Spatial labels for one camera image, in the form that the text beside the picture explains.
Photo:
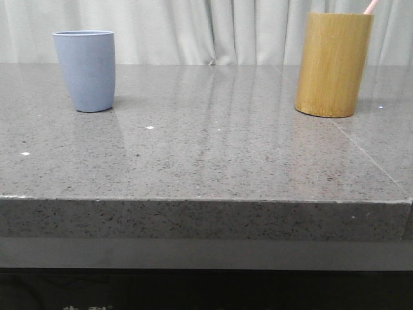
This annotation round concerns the blue plastic cup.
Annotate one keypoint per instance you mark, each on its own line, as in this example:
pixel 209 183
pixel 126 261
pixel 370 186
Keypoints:
pixel 88 62

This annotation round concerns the white curtain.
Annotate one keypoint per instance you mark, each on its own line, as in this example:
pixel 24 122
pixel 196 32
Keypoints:
pixel 168 32

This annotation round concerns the bamboo cylindrical holder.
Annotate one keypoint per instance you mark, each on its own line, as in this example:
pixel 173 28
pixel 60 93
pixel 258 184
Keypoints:
pixel 332 63

